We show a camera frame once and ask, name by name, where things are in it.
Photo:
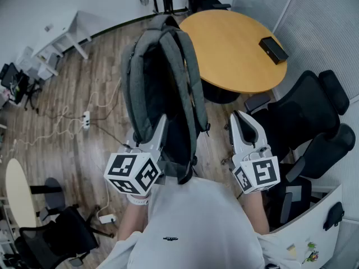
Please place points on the round wooden table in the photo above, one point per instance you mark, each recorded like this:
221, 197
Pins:
230, 52

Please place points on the black box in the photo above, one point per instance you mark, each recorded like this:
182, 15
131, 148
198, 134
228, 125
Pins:
273, 50

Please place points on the white storage box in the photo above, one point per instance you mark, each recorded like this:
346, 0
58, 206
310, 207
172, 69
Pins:
28, 59

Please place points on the white curved partition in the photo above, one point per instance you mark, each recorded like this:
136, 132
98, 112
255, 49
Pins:
308, 228

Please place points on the person's right forearm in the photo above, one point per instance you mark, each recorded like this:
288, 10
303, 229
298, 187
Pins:
255, 212

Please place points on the white wristband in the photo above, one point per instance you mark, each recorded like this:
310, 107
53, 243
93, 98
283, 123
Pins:
137, 200

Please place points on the colourful sticker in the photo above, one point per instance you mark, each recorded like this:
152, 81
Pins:
310, 255

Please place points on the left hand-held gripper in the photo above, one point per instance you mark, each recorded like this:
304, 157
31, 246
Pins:
126, 172

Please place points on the white power adapter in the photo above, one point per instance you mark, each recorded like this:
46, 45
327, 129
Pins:
106, 219

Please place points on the black pouch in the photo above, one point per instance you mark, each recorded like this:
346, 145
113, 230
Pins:
333, 216

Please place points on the grey backpack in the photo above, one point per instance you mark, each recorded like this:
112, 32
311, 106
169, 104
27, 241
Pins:
146, 80

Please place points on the yellow sticker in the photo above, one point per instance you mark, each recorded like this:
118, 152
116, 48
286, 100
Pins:
291, 250

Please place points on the white shelf unit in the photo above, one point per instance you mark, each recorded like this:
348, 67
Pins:
5, 228

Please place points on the black mesh office chair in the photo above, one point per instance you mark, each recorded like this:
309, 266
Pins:
331, 150

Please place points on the white round table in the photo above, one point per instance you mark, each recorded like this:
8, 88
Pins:
19, 195

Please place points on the person's left forearm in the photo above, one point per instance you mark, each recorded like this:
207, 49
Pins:
131, 220

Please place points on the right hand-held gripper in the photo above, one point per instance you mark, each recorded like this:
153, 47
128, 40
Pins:
261, 172

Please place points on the person's white shirt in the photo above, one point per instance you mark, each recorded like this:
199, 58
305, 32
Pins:
196, 220

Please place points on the black office chair with headrest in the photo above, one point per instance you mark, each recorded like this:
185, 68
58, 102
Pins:
303, 108

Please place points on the white desk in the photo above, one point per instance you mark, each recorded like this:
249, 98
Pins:
81, 24

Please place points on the white power strip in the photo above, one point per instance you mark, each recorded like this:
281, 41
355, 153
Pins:
86, 119

